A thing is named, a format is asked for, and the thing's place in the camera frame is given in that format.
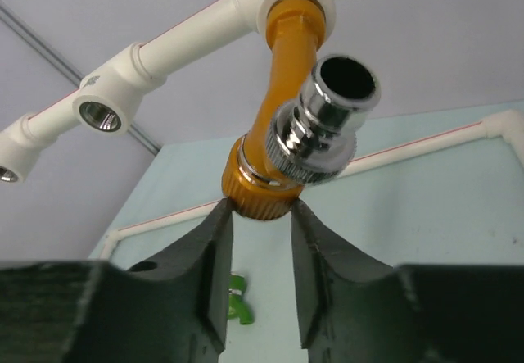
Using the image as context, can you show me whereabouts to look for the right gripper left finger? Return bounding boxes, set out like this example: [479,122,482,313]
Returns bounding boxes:
[1,199,233,362]

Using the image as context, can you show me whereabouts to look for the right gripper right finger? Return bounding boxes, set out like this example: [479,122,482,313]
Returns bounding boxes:
[291,201,523,362]

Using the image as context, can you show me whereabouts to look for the yellow water faucet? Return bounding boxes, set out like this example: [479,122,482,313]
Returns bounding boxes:
[222,0,380,220]

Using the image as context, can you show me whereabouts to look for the white PVC pipe frame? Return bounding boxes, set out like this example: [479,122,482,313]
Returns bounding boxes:
[0,0,524,261]

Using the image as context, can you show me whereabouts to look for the green water faucet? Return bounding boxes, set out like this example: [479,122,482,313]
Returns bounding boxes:
[228,273,255,325]

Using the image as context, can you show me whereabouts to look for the aluminium frame post left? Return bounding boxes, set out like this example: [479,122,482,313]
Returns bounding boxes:
[1,1,162,156]

